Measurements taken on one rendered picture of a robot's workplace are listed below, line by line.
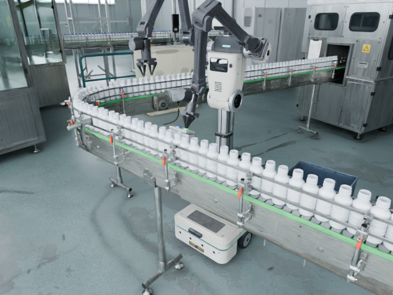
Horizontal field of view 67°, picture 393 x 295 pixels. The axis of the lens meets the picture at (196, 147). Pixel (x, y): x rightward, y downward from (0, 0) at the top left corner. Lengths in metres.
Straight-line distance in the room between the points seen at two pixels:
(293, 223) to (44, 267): 1.94
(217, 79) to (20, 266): 2.01
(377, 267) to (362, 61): 3.85
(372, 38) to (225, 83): 3.09
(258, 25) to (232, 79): 5.48
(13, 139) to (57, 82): 2.47
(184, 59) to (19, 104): 2.91
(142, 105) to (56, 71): 3.79
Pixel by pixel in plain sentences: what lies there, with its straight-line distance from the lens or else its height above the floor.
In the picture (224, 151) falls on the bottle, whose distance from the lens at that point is 1.35.
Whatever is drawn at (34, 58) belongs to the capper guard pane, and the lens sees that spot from 6.44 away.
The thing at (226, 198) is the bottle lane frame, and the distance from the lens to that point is 1.39.
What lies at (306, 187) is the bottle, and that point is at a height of 1.13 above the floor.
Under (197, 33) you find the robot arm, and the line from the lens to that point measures 1.53.
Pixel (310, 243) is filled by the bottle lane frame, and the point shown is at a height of 0.91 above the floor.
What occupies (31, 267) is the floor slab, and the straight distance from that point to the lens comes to 2.69.
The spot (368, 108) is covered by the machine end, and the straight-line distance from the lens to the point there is 4.86.
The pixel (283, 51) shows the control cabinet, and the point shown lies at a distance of 8.06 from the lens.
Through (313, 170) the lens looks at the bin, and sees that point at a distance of 1.80.
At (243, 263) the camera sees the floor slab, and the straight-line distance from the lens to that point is 2.43.
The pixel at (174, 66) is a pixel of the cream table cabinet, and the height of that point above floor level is 0.87.
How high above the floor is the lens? 1.72
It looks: 24 degrees down
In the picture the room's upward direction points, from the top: straight up
